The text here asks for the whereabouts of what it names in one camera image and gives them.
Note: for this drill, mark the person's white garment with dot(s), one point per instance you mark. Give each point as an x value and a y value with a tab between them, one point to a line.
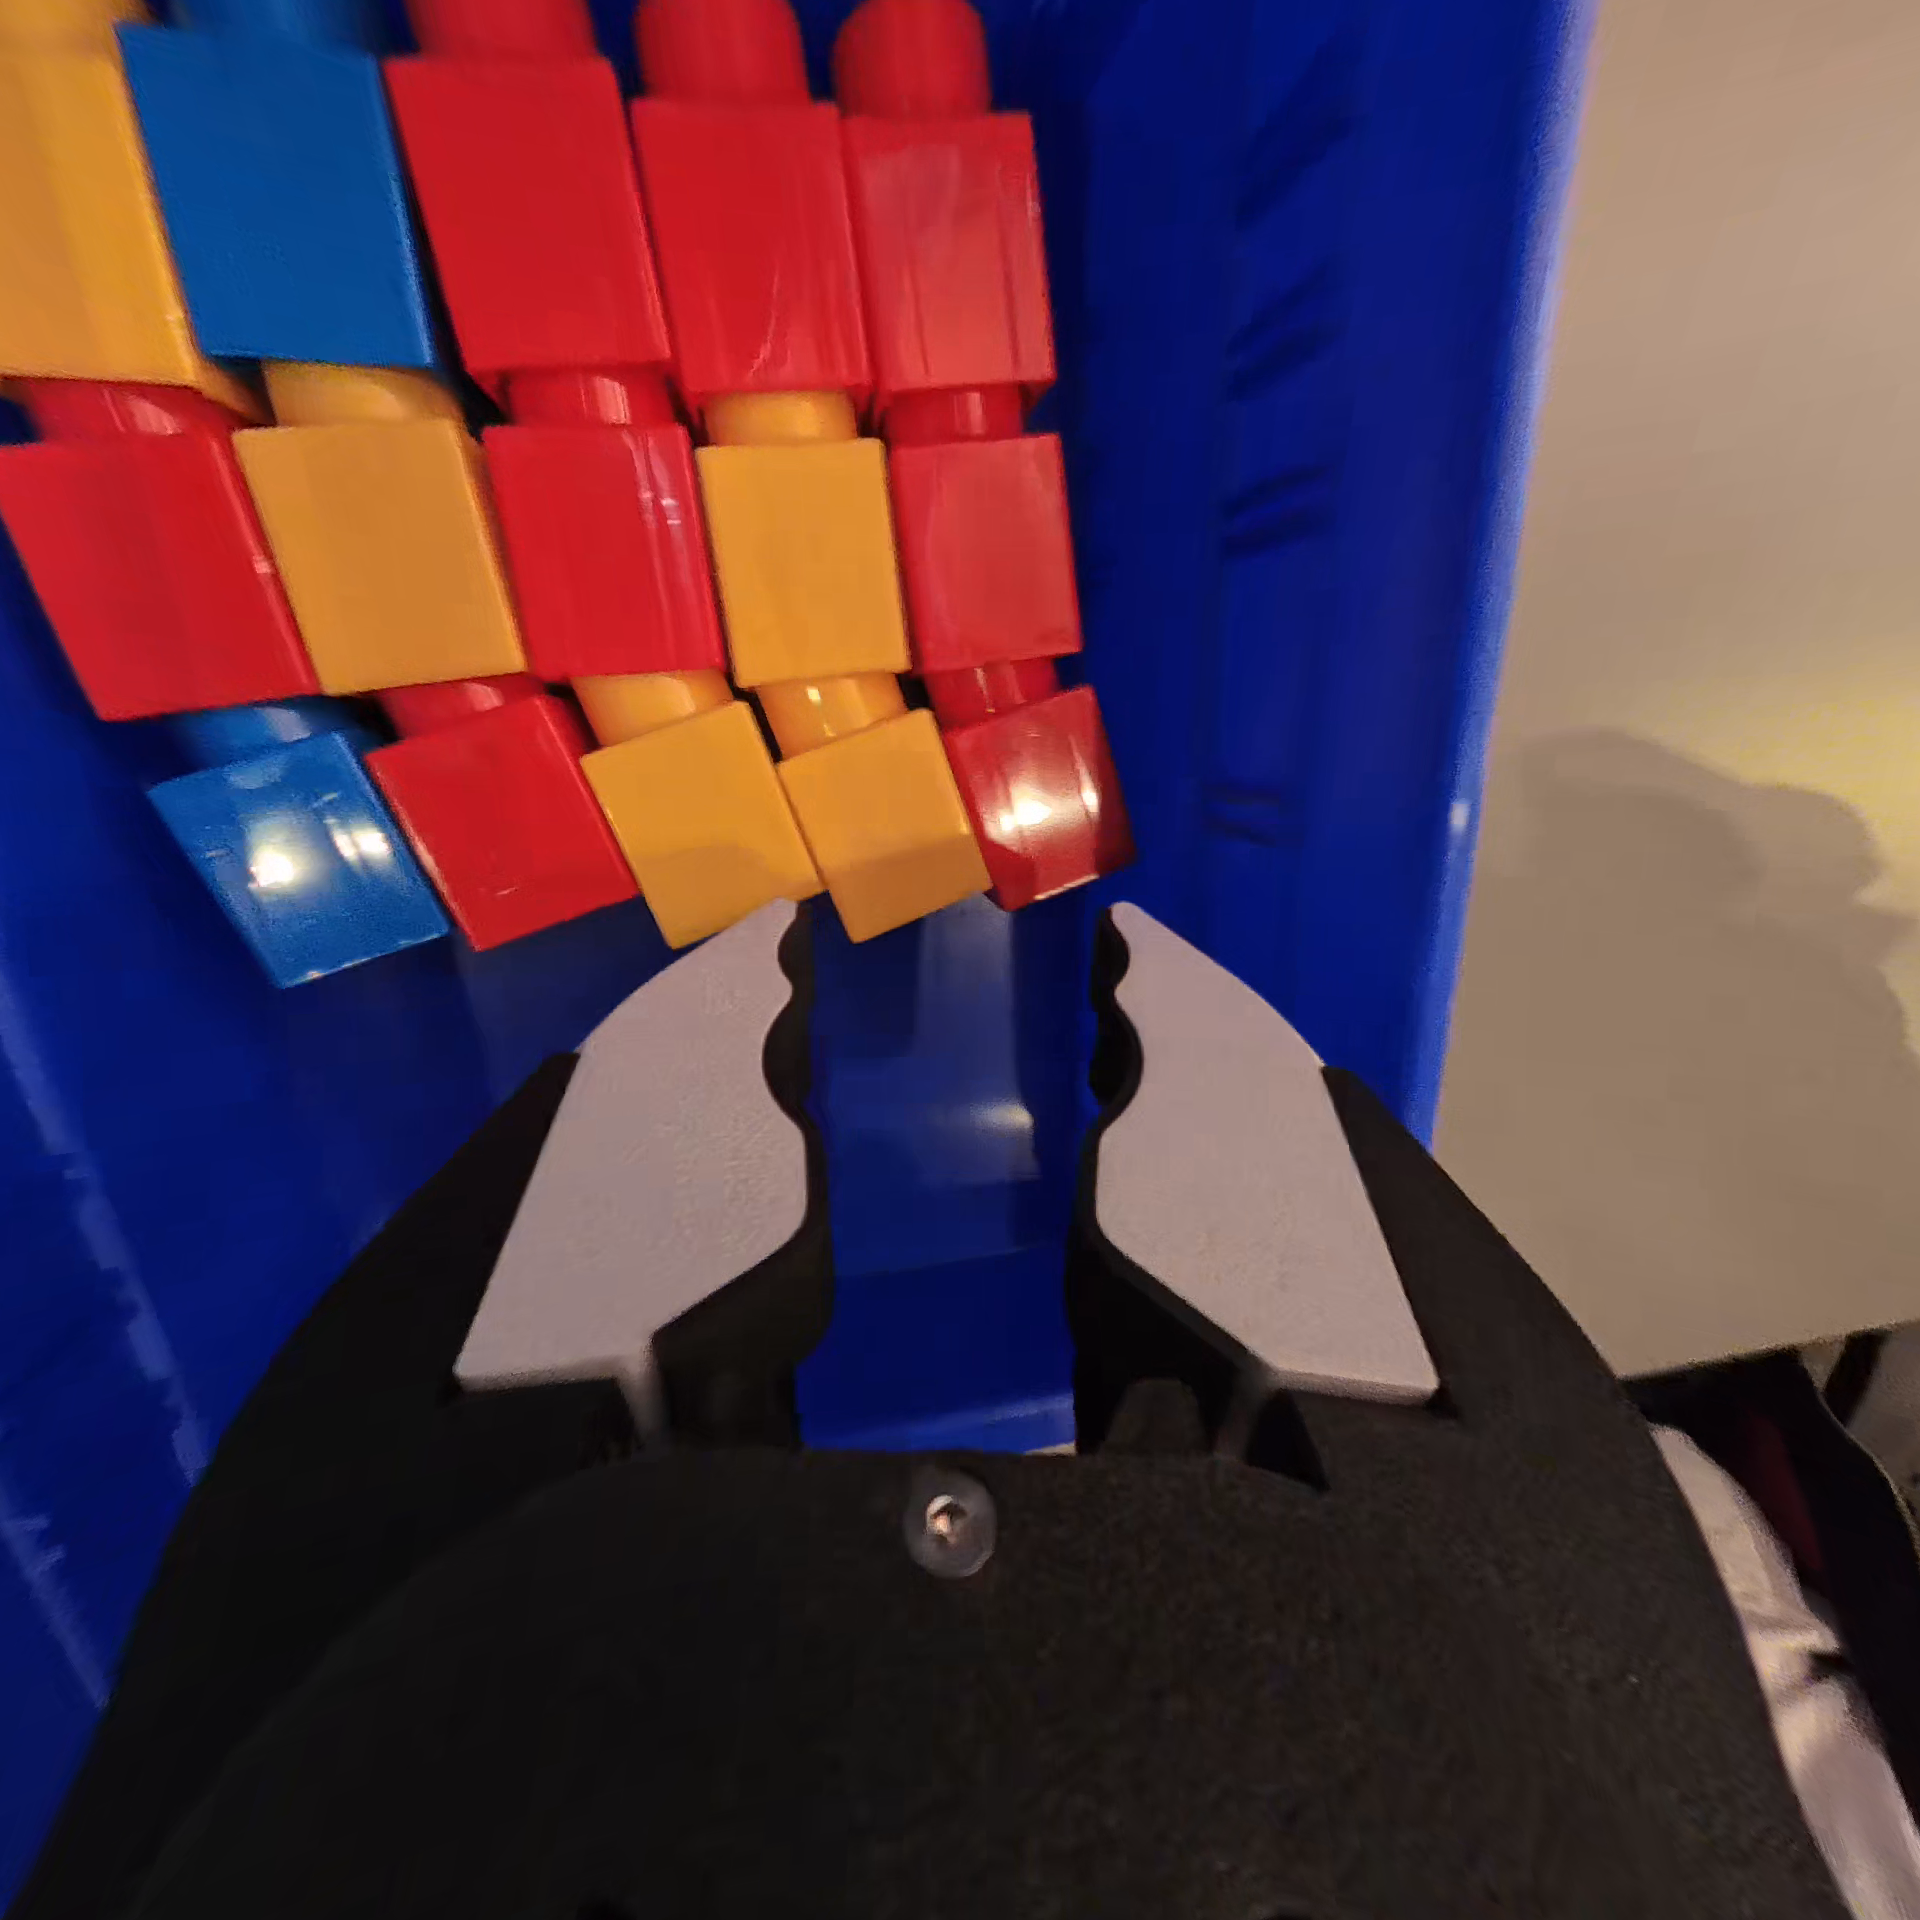
1771	1620

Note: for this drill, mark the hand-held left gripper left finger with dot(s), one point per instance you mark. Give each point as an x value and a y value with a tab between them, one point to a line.
647	1183

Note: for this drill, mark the pile of red blocks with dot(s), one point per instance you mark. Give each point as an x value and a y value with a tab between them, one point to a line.
525	211

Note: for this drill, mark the person's black jacket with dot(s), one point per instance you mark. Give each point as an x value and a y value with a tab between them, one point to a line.
1847	1440

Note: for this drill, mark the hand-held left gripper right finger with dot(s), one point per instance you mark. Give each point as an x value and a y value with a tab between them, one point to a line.
1245	1200

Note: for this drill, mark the blue plastic bin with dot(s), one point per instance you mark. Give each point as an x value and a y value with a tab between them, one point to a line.
1319	600

